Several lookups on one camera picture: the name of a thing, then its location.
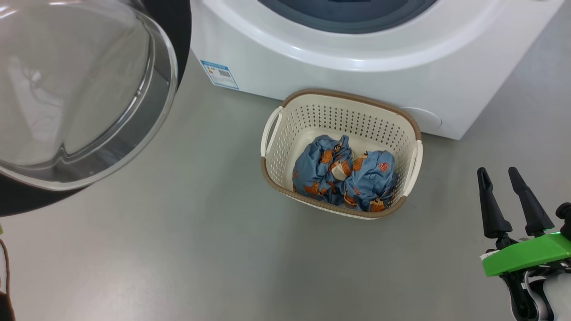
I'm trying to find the white front-load washing machine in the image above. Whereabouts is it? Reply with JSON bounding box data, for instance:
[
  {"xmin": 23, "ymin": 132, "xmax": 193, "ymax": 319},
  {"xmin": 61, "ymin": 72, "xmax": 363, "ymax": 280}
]
[{"xmin": 190, "ymin": 0, "xmax": 565, "ymax": 140}]

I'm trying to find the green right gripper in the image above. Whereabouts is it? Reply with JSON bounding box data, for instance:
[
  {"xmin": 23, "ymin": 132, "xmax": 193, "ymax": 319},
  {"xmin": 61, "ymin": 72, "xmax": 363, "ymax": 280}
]
[{"xmin": 476, "ymin": 167, "xmax": 571, "ymax": 321}]

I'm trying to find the cream perforated laundry basket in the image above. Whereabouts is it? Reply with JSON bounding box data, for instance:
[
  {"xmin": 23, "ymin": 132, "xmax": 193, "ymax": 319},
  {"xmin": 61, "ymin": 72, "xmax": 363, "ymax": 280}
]
[{"xmin": 261, "ymin": 89, "xmax": 423, "ymax": 220}]

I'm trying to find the round glass washer door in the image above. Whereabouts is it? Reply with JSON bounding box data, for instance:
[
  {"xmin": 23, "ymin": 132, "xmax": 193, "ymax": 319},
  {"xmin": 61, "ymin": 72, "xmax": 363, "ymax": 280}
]
[{"xmin": 0, "ymin": 0, "xmax": 192, "ymax": 218}]

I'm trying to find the blue garment with orange print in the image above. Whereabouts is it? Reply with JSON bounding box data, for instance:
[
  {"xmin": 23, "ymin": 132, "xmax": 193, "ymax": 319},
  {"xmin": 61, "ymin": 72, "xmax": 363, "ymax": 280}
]
[
  {"xmin": 293, "ymin": 135, "xmax": 354, "ymax": 205},
  {"xmin": 343, "ymin": 150, "xmax": 399, "ymax": 212}
]

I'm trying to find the blue energy label sticker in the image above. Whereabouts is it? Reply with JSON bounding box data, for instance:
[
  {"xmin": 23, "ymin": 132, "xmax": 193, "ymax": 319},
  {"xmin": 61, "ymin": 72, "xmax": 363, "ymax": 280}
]
[{"xmin": 200, "ymin": 60, "xmax": 240, "ymax": 90}]

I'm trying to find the round white drain filter cover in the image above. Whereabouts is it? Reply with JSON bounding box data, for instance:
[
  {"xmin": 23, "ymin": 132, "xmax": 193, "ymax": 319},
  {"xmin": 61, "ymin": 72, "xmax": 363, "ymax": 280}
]
[{"xmin": 398, "ymin": 106, "xmax": 443, "ymax": 133}]

